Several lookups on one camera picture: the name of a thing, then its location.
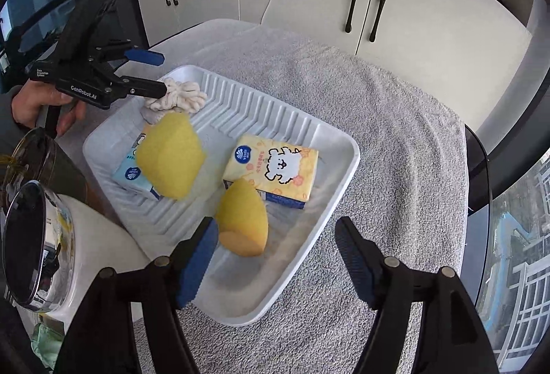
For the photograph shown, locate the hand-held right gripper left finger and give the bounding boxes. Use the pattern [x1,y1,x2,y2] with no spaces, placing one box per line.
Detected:
[54,217,220,374]

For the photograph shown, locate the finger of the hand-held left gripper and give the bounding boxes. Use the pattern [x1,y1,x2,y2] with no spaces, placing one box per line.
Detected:
[107,75,169,100]
[97,40,165,66]

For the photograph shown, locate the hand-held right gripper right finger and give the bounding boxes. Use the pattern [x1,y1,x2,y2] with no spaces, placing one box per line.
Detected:
[334,216,501,374]

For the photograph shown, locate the beige knitted band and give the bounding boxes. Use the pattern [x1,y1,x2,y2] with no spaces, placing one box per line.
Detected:
[140,101,170,124]

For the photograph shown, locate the cream chenille scrunchie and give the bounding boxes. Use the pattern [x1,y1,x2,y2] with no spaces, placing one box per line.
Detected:
[144,77,208,113]

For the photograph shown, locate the yellow rounded sponge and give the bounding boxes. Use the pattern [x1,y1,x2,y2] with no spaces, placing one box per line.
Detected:
[215,177,269,258]

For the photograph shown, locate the yellow square sponge block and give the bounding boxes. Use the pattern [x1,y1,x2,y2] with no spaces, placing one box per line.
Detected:
[135,114,206,200]

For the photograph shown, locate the blue tissue packet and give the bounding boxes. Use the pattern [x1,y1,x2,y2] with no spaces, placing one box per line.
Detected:
[112,131,163,199]

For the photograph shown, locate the yellow tissue packet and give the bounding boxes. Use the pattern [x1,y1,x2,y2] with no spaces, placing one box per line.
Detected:
[222,133,320,210]

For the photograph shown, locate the white ribbed plastic tray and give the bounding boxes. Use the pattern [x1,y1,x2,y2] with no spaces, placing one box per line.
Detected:
[81,65,361,327]

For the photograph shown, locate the person's left hand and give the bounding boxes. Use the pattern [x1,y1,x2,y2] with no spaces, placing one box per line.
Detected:
[11,77,89,138]

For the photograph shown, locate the white mug with mirrored lid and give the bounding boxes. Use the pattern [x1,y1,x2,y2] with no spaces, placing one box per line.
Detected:
[0,180,151,323]

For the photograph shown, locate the grey terry towel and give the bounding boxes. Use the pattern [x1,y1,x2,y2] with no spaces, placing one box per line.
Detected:
[56,19,467,374]

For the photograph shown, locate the high-rise buildings outside window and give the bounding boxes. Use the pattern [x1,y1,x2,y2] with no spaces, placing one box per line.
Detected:
[475,153,550,371]

